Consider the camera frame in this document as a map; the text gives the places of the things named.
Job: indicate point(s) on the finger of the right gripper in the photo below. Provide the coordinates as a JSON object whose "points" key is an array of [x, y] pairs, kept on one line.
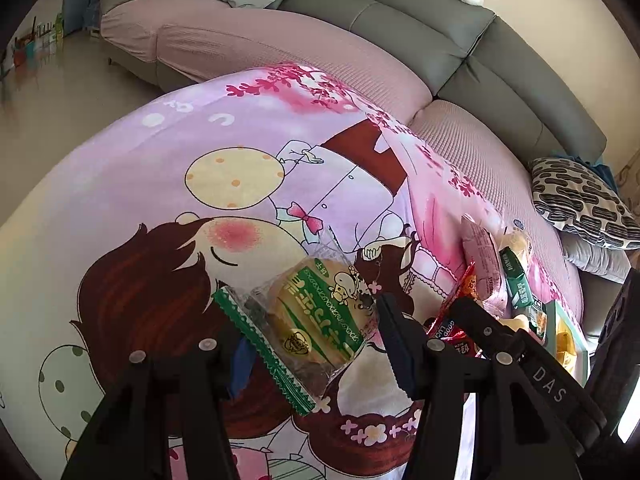
{"points": [[615, 366], [547, 419]]}

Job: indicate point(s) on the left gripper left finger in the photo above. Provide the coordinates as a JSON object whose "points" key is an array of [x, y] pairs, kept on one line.
{"points": [[128, 434]]}

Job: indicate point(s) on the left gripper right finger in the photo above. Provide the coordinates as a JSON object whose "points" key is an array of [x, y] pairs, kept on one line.
{"points": [[435, 374]]}

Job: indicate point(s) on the green round cake packet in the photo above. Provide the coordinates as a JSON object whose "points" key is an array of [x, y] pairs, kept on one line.
{"points": [[308, 324]]}

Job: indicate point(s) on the yellow cake packet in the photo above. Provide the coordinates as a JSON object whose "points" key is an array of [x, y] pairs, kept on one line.
{"points": [[566, 352]]}

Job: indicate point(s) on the mint green tray box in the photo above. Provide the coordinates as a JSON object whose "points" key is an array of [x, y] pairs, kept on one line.
{"points": [[582, 369]]}

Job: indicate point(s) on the small green clear packet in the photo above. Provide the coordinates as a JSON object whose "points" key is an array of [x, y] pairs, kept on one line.
{"points": [[537, 320]]}

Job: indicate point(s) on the grey velvet pillow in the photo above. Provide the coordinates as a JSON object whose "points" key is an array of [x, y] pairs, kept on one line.
{"points": [[611, 264]]}

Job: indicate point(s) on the dark green snack packet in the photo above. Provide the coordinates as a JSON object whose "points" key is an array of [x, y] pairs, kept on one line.
{"points": [[519, 292]]}

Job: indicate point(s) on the pink snack packet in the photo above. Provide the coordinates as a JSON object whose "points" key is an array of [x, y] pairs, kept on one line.
{"points": [[479, 248]]}

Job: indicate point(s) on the clear round pastry packet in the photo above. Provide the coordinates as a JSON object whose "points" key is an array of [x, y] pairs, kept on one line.
{"points": [[519, 242]]}

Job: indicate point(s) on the black white patterned pillow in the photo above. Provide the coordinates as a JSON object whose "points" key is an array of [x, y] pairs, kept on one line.
{"points": [[574, 199]]}

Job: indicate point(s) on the pink cartoon blanket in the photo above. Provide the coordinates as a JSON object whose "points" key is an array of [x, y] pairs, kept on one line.
{"points": [[228, 183]]}

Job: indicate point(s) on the grey sofa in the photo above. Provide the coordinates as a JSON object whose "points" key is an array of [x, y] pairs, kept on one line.
{"points": [[443, 41]]}

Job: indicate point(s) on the pink checked sofa cover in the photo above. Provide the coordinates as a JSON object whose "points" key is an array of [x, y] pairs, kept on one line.
{"points": [[173, 43]]}

